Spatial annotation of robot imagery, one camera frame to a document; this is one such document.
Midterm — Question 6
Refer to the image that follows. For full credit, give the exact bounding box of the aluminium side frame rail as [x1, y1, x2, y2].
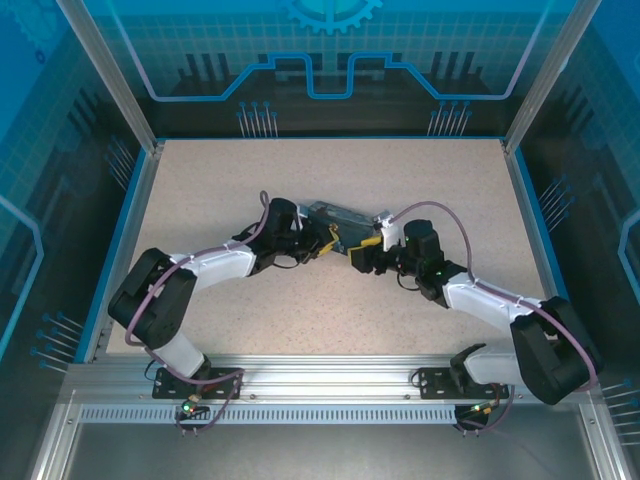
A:
[83, 142, 164, 366]
[501, 139, 572, 304]

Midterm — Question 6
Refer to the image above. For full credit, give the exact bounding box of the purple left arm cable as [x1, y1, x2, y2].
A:
[124, 189, 246, 437]

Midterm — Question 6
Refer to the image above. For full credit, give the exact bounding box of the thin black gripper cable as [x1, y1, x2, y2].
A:
[397, 272, 427, 293]
[272, 252, 310, 271]

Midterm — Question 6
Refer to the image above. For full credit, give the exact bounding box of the aluminium front frame rail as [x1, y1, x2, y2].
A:
[64, 353, 592, 407]

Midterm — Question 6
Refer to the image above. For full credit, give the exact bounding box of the aluminium frame post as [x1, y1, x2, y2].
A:
[55, 0, 167, 157]
[501, 0, 601, 155]

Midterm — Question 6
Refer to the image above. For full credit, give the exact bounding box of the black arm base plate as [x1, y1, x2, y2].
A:
[151, 366, 245, 401]
[414, 366, 509, 401]

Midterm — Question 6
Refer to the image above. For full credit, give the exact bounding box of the slotted cable duct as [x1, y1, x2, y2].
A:
[78, 404, 464, 427]

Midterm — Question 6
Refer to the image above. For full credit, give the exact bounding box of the small green-lit circuit board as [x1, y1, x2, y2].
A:
[468, 398, 503, 417]
[180, 393, 210, 417]

